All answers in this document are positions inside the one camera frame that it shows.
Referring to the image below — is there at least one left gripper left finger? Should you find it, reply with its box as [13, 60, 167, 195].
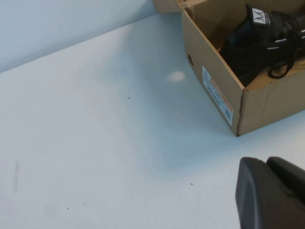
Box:
[234, 156, 305, 229]

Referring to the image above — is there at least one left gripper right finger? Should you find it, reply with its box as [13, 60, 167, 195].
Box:
[265, 156, 305, 189]

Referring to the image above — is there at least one brown cardboard shoe box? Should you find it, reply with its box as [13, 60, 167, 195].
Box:
[152, 0, 305, 137]

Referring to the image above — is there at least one black knit sneaker with laces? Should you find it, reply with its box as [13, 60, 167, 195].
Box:
[218, 3, 305, 86]

